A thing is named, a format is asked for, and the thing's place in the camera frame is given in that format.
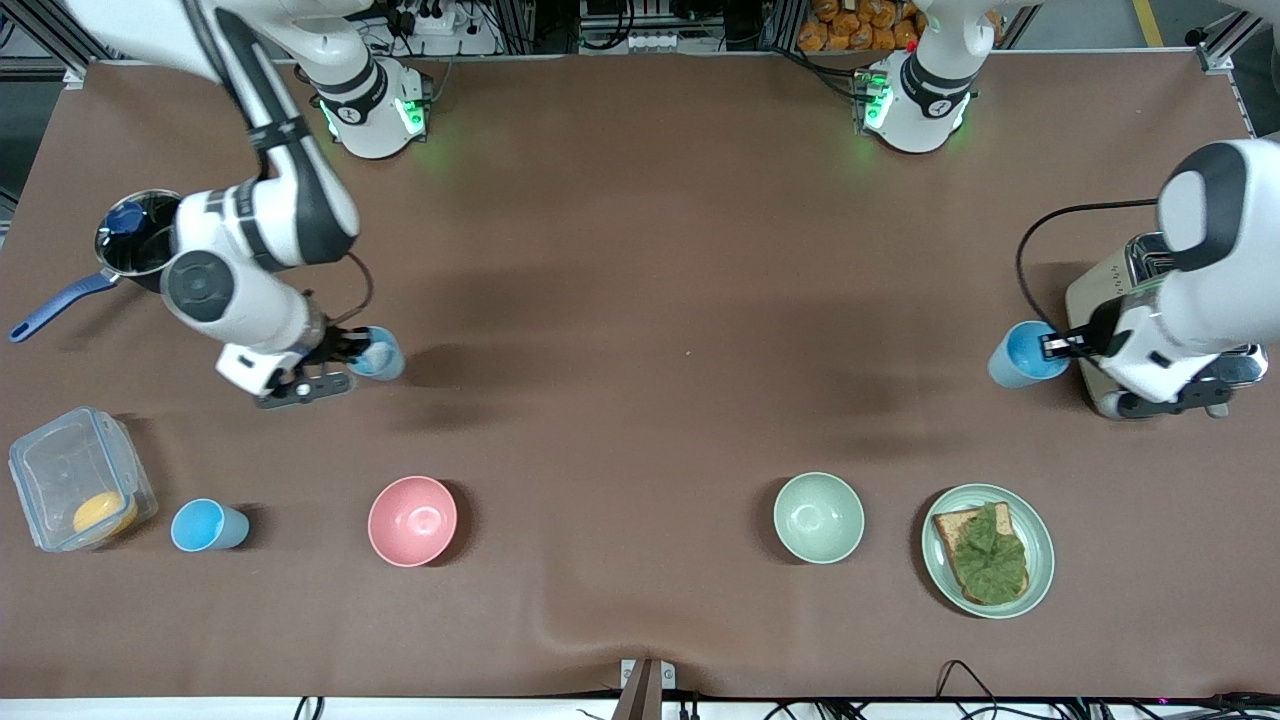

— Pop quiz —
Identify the blue cup with white inside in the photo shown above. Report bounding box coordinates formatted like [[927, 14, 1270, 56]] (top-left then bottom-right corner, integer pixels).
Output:
[[349, 326, 407, 382]]

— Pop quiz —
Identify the cream and chrome toaster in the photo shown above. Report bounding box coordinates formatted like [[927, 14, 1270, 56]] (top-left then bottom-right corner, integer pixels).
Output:
[[1065, 231, 1271, 420]]

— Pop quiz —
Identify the pink bowl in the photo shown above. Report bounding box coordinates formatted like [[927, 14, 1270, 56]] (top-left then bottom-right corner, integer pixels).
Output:
[[367, 475, 459, 568]]

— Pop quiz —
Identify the pale green plate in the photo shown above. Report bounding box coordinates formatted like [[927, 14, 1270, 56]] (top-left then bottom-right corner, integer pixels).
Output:
[[921, 484, 1056, 620]]

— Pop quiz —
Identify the toast slice under lettuce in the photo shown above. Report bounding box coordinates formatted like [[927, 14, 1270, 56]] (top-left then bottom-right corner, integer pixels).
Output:
[[932, 500, 1031, 607]]

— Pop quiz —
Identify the orange round food item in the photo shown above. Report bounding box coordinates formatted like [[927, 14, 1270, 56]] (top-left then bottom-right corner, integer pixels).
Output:
[[72, 490, 139, 537]]

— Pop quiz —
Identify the green lettuce leaf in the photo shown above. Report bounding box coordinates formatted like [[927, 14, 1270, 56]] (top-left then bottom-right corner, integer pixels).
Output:
[[950, 503, 1030, 605]]

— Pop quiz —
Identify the clear plastic food container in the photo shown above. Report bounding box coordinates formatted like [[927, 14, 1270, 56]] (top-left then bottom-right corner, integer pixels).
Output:
[[8, 406, 159, 554]]

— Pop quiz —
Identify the brown table cover mat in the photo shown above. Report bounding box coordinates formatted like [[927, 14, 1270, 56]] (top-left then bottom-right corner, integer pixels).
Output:
[[0, 50, 1280, 701]]

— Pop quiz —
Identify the pale green bowl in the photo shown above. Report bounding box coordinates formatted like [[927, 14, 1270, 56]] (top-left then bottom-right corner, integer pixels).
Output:
[[773, 472, 866, 565]]

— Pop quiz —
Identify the white power strip with plugs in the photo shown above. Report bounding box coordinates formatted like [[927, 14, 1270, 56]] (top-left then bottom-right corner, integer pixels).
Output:
[[400, 3, 463, 37]]

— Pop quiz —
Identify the bag of orange buns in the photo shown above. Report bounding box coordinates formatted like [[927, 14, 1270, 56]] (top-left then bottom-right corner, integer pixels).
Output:
[[797, 0, 923, 53]]

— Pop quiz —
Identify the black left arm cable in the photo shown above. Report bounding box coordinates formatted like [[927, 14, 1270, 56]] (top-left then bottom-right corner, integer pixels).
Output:
[[1016, 199, 1163, 333]]

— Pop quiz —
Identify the black saucepan with blue handle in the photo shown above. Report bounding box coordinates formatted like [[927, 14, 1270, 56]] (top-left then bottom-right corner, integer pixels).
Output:
[[9, 189, 187, 344]]

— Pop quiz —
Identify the aluminium frame profile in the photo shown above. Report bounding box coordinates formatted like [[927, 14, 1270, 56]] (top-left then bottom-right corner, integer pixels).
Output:
[[1195, 0, 1280, 76], [0, 0, 93, 91]]

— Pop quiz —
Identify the black looped cable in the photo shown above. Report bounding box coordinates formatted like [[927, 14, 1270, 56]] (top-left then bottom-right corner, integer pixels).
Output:
[[934, 659, 1003, 709]]

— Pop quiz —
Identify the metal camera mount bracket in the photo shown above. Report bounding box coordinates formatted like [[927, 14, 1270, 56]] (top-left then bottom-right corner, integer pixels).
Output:
[[612, 658, 677, 720]]

